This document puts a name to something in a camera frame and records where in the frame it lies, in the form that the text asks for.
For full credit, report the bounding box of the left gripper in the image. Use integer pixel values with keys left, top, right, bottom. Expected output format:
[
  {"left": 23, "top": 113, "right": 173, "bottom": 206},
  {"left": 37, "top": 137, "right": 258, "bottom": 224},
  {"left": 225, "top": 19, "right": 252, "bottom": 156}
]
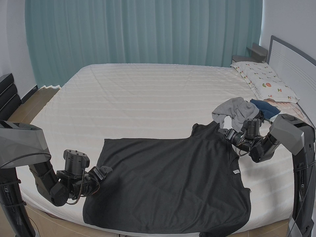
[{"left": 84, "top": 166, "right": 113, "bottom": 194}]

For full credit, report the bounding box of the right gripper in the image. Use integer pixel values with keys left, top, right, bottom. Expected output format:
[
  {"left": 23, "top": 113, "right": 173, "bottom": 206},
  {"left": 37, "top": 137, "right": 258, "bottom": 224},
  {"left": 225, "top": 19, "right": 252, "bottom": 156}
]
[{"left": 225, "top": 129, "right": 245, "bottom": 147}]

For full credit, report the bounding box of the black T-shirt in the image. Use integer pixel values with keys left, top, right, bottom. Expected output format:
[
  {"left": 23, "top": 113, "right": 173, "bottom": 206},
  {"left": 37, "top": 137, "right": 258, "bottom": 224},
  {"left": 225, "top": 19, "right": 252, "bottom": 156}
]
[{"left": 82, "top": 122, "right": 252, "bottom": 237}]

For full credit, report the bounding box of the pile of clothes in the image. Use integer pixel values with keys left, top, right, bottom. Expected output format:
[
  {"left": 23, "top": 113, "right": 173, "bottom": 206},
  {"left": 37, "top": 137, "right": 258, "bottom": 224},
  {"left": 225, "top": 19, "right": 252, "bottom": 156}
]
[{"left": 212, "top": 96, "right": 282, "bottom": 131}]

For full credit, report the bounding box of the bed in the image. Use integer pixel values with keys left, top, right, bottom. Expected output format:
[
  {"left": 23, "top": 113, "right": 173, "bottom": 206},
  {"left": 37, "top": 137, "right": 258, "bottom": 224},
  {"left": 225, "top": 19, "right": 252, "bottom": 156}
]
[{"left": 17, "top": 35, "right": 316, "bottom": 231}]

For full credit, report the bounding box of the white printed pillow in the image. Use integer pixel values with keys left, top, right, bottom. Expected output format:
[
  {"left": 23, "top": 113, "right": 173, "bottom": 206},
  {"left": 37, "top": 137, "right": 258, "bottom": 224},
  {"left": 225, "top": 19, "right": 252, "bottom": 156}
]
[{"left": 230, "top": 61, "right": 299, "bottom": 104}]

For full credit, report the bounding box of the grey bedside table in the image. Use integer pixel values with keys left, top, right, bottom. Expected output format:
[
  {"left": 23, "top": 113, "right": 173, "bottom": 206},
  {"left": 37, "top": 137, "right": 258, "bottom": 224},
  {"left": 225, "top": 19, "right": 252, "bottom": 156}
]
[{"left": 232, "top": 43, "right": 268, "bottom": 64}]

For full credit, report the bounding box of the black chest of drawers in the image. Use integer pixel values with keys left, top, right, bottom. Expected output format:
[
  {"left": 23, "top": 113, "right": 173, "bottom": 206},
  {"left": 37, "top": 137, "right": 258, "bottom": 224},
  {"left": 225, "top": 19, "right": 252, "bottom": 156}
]
[{"left": 0, "top": 74, "right": 21, "bottom": 120}]

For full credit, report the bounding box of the blue-green curtain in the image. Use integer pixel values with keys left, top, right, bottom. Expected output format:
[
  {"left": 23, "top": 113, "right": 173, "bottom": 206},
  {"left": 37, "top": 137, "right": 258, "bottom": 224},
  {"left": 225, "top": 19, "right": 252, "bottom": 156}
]
[{"left": 25, "top": 0, "right": 264, "bottom": 88}]

